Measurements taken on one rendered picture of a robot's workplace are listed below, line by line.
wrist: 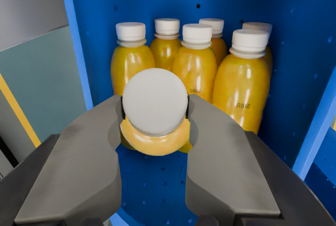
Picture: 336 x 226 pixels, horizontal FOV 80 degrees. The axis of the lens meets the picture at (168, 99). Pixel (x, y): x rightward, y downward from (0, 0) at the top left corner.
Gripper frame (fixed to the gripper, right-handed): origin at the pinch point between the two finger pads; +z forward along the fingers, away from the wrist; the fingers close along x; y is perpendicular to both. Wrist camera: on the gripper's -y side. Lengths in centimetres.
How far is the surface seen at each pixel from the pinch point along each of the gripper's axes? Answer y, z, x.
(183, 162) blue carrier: 21.8, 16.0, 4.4
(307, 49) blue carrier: 0.3, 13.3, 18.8
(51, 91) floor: 58, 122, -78
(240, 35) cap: -1.8, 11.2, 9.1
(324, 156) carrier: 53, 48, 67
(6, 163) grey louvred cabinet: 115, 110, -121
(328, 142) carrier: 50, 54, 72
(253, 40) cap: -1.4, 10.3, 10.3
